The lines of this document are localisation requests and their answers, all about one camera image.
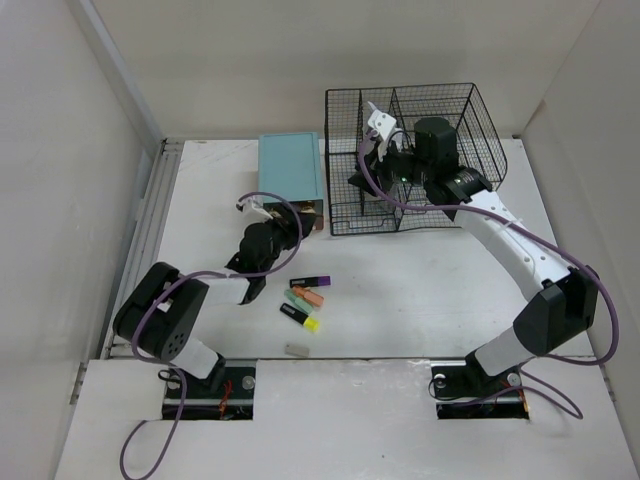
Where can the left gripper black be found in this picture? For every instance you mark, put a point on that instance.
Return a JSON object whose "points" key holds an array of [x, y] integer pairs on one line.
{"points": [[288, 228]]}

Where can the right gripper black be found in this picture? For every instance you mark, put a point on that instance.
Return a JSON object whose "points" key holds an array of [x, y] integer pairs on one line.
{"points": [[361, 180]]}

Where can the teal mini drawer chest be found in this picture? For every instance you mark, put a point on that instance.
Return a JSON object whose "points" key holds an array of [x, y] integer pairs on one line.
{"points": [[289, 165]]}

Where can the orange highlighter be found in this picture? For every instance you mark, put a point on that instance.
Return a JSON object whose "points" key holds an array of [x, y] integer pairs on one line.
{"points": [[309, 296]]}

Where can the white spiral notebook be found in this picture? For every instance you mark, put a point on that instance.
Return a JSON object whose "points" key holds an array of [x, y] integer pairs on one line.
{"points": [[375, 112]]}

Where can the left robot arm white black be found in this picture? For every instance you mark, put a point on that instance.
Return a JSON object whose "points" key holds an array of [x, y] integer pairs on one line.
{"points": [[159, 316]]}

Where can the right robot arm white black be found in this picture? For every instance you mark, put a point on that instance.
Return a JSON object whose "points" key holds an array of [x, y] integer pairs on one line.
{"points": [[560, 293]]}

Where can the purple highlighter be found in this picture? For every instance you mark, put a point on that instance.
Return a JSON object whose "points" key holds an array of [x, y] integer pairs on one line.
{"points": [[311, 281]]}

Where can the green highlighter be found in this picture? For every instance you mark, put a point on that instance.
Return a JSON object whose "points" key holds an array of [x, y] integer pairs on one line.
{"points": [[299, 302]]}

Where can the yellow highlighter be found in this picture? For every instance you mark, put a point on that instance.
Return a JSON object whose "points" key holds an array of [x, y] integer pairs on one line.
{"points": [[300, 317]]}

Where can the grey eraser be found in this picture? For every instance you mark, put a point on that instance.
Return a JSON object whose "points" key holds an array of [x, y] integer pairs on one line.
{"points": [[297, 350]]}

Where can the black wire mesh organizer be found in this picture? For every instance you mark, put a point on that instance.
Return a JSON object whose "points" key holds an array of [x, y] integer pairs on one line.
{"points": [[353, 212]]}

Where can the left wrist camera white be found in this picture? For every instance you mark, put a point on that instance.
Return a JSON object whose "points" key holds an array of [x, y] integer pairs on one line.
{"points": [[253, 210]]}

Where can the aluminium rail frame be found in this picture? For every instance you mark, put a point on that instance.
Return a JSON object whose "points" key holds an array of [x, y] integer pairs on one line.
{"points": [[141, 248]]}

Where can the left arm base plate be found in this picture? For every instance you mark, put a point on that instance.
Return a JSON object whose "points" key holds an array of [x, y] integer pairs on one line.
{"points": [[228, 397]]}

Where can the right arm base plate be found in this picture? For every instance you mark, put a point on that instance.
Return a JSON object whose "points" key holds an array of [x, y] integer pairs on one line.
{"points": [[462, 395]]}

